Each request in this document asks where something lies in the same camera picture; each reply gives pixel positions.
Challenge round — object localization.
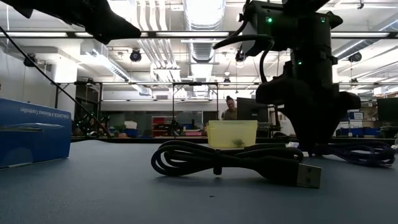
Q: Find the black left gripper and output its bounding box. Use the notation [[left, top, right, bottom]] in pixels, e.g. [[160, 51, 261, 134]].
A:
[[0, 0, 142, 45]]

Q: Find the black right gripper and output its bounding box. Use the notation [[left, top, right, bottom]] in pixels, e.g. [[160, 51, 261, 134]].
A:
[[255, 60, 362, 154]]

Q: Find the purple braided USB cable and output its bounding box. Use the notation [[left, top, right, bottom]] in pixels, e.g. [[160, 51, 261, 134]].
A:
[[306, 140, 397, 168]]

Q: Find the black ceiling lamp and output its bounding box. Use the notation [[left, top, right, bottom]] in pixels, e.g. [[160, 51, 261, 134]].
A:
[[23, 52, 37, 68], [129, 49, 142, 63], [348, 51, 363, 63]]

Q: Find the black computer monitor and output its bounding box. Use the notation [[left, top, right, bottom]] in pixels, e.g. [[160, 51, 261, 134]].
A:
[[236, 96, 270, 123], [376, 96, 398, 123]]

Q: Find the yellow translucent plastic bin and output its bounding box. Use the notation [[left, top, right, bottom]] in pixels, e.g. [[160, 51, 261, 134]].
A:
[[206, 119, 259, 149]]

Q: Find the person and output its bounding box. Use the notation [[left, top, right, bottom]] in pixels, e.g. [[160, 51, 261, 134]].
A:
[[221, 95, 239, 121]]

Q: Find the blue controller box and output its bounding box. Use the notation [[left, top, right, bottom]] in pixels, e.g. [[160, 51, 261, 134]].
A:
[[0, 97, 73, 170]]

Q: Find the blue-grey table mat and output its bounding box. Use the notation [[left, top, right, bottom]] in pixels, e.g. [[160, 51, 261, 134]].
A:
[[0, 139, 398, 224]]

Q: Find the black USB cable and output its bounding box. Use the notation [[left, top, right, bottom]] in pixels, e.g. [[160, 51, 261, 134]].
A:
[[150, 140, 323, 189]]

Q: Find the silver ceiling duct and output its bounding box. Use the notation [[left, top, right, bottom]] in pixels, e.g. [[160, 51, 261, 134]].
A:
[[182, 0, 227, 63]]

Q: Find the black background rig frame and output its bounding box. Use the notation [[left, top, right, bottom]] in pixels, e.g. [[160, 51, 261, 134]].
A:
[[55, 81, 220, 138]]

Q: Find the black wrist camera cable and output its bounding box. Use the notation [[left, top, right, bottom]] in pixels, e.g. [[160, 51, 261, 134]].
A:
[[213, 33, 275, 83]]

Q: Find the black aluminium rig frame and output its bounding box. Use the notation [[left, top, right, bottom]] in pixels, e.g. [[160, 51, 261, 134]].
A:
[[0, 26, 398, 144]]

